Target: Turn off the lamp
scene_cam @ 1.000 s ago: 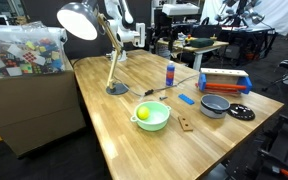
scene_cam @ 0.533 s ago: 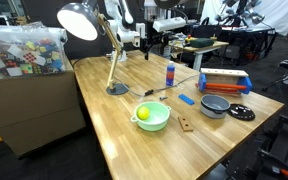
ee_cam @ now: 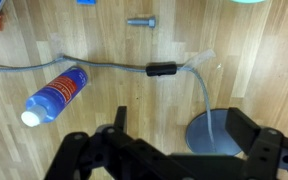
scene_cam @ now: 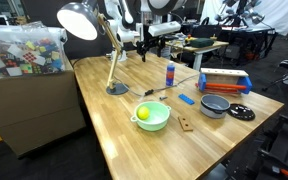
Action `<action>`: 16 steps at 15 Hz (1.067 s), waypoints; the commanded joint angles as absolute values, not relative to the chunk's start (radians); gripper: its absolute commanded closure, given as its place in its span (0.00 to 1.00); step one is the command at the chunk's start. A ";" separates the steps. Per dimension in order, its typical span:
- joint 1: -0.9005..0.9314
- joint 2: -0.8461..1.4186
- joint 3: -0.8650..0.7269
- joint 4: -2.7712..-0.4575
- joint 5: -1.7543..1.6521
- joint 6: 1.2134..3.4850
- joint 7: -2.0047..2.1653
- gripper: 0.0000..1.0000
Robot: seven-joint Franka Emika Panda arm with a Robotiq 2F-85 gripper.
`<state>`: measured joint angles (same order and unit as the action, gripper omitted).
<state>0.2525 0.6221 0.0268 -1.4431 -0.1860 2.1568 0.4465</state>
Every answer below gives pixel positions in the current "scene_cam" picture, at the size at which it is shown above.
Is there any grey cooking pot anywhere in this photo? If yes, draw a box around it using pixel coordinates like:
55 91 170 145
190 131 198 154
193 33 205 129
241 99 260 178
200 94 231 119

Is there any dark green case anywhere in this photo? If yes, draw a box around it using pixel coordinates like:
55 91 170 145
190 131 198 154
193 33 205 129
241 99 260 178
188 37 215 48

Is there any blue bottle with red label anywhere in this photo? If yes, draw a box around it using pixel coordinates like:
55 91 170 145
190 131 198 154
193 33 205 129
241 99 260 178
165 60 176 87

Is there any mint green bowl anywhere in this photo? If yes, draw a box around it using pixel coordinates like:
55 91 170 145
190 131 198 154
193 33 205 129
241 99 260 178
130 101 172 132

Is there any lamp cord with inline switch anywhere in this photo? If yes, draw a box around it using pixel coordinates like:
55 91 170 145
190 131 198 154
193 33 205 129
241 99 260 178
113 73 200 101

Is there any blue toy brick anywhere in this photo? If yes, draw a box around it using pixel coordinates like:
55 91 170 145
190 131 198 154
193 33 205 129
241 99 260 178
178 93 196 106

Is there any yellow ball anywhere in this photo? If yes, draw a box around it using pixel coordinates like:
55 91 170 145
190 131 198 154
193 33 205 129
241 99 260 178
136 105 151 121

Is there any black background equipment table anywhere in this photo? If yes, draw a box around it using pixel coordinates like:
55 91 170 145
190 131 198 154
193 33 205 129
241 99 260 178
217 24 278 66

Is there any black round pot lid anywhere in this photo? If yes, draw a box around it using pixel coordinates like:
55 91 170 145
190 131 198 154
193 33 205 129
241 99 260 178
227 103 256 122

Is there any wooden block with two holes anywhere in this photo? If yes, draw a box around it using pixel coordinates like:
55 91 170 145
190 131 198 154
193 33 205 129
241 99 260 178
177 115 195 132

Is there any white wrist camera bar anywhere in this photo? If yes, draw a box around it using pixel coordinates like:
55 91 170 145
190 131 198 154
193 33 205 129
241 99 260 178
148 21 182 37

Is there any black pegboard cart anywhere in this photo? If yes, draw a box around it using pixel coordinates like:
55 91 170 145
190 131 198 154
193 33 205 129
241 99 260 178
223 111 288 180

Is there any white backdrop cloth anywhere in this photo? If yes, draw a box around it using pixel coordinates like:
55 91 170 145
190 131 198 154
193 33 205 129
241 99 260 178
200 0 288 36

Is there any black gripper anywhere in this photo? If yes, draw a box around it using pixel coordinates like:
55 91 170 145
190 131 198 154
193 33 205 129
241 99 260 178
135 34 168 63

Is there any clear bin of puzzle cubes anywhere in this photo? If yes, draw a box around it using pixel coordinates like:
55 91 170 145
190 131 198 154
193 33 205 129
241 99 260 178
0 22 68 80

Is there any large cardboard box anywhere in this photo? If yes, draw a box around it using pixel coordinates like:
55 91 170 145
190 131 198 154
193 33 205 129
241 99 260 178
0 61 87 158

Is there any wooden toy tool box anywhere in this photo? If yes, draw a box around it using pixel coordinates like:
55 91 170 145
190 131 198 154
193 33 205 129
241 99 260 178
195 67 253 95

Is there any wooden background desk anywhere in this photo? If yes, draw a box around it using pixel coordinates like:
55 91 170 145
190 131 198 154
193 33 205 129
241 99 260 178
165 39 230 72

